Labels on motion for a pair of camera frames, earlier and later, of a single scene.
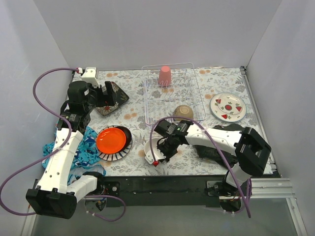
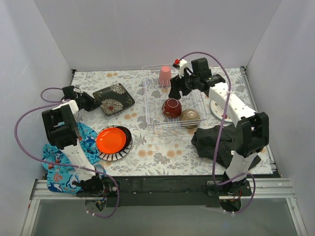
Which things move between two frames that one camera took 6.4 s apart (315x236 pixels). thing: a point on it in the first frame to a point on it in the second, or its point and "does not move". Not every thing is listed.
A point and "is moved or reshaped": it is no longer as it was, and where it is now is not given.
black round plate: (128, 136) does not move
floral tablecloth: (122, 134) does not move
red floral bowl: (158, 154) to (172, 108)
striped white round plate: (115, 156) does not move
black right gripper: (164, 149) to (179, 84)
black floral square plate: (120, 98) is moved or reshaped
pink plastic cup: (165, 78) does not move
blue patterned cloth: (87, 159) does not move
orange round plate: (110, 140) does not move
